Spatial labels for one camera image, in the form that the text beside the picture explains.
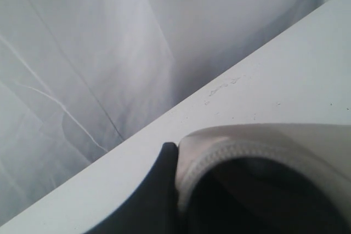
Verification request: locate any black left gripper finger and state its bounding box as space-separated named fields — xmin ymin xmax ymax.
xmin=87 ymin=142 xmax=188 ymax=234

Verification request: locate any cream fabric duffel bag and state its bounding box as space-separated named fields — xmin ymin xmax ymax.
xmin=175 ymin=123 xmax=350 ymax=233

